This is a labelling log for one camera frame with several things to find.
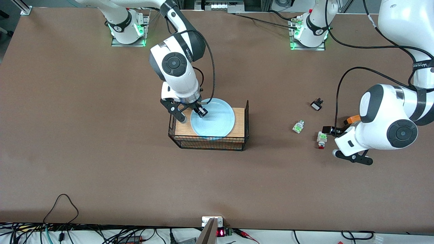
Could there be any light blue plate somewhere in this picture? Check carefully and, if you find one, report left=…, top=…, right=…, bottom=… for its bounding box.
left=190, top=98, right=235, bottom=138

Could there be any wooden board in basket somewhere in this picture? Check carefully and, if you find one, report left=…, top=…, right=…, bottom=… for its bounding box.
left=175, top=108, right=245, bottom=138

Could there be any red clip lead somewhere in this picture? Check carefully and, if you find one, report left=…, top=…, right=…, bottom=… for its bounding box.
left=234, top=229, right=260, bottom=244

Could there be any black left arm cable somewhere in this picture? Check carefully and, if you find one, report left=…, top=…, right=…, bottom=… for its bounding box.
left=335, top=66, right=417, bottom=128

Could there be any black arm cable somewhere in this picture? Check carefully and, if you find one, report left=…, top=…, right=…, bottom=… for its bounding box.
left=176, top=30, right=216, bottom=103
left=335, top=66, right=417, bottom=128

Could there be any black wire basket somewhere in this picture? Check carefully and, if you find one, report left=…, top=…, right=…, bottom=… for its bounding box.
left=168, top=100, right=250, bottom=151

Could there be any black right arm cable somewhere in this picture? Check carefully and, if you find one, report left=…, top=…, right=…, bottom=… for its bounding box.
left=176, top=30, right=216, bottom=103

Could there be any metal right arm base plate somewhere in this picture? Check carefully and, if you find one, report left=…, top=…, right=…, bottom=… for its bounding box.
left=111, top=14, right=150, bottom=47

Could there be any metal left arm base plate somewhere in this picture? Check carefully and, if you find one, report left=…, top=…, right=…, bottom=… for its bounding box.
left=288, top=15, right=327, bottom=51

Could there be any long black cable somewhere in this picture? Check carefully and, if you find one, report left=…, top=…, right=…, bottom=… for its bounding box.
left=325, top=0, right=434, bottom=60

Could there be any black base cable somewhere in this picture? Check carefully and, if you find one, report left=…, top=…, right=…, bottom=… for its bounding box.
left=234, top=13, right=300, bottom=30

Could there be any silver metal bracket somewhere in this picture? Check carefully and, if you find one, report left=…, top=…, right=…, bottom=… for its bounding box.
left=202, top=216, right=223, bottom=227

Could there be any grey camera mount bar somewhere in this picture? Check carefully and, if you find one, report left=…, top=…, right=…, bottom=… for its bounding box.
left=196, top=218, right=218, bottom=244

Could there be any thin black cable loop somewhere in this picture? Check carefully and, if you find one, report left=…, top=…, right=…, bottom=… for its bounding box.
left=43, top=194, right=79, bottom=225

